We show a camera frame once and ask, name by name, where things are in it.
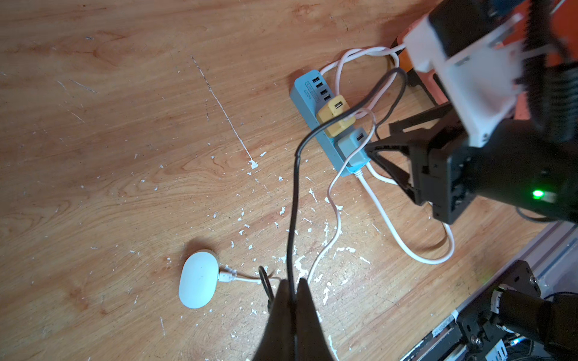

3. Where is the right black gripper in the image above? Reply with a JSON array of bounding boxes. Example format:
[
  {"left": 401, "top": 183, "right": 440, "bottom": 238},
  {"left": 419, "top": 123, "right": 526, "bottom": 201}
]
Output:
[{"left": 365, "top": 102, "right": 577, "bottom": 224}]

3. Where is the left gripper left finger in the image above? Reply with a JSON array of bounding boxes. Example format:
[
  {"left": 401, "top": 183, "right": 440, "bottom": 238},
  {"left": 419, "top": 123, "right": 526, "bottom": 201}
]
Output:
[{"left": 253, "top": 280, "right": 295, "bottom": 360}]

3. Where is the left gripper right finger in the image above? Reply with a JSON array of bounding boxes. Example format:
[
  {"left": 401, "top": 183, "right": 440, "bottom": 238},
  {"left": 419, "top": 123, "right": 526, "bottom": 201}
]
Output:
[{"left": 296, "top": 278, "right": 334, "bottom": 360}]

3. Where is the teal USB wall charger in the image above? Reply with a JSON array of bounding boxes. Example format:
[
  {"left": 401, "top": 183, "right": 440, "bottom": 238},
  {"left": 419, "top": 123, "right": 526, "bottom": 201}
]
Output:
[{"left": 337, "top": 127, "right": 370, "bottom": 173}]

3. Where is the yellow USB wall charger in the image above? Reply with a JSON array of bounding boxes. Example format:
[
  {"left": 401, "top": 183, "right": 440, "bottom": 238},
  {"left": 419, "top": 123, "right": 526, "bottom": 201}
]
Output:
[{"left": 316, "top": 95, "right": 356, "bottom": 138}]

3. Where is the mint green earbud case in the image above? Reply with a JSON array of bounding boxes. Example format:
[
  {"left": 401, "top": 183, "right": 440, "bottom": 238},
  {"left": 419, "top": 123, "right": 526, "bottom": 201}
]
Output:
[{"left": 179, "top": 250, "right": 220, "bottom": 309}]

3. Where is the black USB cable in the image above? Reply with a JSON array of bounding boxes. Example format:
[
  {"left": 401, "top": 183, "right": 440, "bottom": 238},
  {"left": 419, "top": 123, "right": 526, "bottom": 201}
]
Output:
[{"left": 256, "top": 67, "right": 408, "bottom": 312}]

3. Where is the blue power strip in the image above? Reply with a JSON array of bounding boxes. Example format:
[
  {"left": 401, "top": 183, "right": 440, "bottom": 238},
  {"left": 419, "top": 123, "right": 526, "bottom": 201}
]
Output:
[{"left": 290, "top": 70, "right": 367, "bottom": 170}]

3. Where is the orange plastic tool case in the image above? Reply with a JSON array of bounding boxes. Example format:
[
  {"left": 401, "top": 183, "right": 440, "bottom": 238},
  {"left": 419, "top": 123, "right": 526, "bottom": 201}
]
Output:
[{"left": 399, "top": 1, "right": 577, "bottom": 120}]

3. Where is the white power strip cord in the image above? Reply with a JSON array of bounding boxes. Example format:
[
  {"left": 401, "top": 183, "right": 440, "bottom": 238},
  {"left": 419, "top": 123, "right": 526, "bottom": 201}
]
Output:
[{"left": 318, "top": 43, "right": 456, "bottom": 266}]

